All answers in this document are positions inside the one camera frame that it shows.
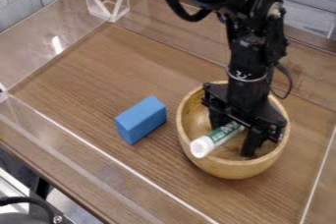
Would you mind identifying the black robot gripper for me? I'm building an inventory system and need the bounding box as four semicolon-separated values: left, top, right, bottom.
203;72;288;157

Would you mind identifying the green and white marker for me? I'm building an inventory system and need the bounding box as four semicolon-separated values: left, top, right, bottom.
190;121;244;158

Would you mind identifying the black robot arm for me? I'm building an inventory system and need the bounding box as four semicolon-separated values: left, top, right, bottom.
166;0;290;157

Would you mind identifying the brown wooden bowl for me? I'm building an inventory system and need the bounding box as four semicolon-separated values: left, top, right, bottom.
176;85;292;180

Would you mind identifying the blue rectangular block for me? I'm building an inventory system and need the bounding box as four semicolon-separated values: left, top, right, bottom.
116;95;167;144

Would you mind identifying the clear acrylic corner bracket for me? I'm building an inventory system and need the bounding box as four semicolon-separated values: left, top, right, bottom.
86;0;130;23

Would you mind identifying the black metal table frame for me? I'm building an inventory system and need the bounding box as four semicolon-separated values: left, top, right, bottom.
0;147;75;224

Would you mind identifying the black cable loop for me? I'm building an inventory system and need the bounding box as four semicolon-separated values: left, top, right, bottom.
0;196;56;224

